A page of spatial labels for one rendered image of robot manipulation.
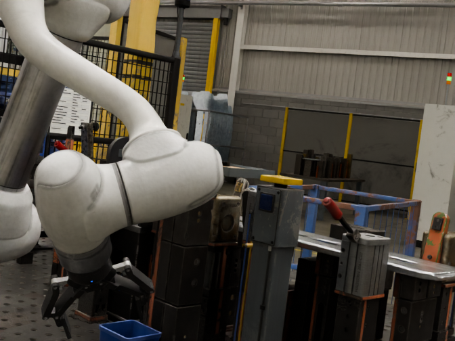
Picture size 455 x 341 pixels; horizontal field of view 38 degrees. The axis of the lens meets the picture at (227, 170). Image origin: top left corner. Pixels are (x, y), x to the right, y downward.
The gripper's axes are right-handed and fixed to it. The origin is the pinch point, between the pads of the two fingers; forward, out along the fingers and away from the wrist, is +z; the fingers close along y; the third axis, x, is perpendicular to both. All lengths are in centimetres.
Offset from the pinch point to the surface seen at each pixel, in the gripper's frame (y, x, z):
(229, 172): -29.3, -15.7, -15.6
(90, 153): -3, -85, 36
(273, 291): -32.1, 4.0, -1.5
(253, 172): -35.0, -17.6, -12.1
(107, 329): 0.4, -7.8, 15.4
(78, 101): -3, -145, 62
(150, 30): -40, -178, 57
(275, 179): -36.9, -9.9, -17.0
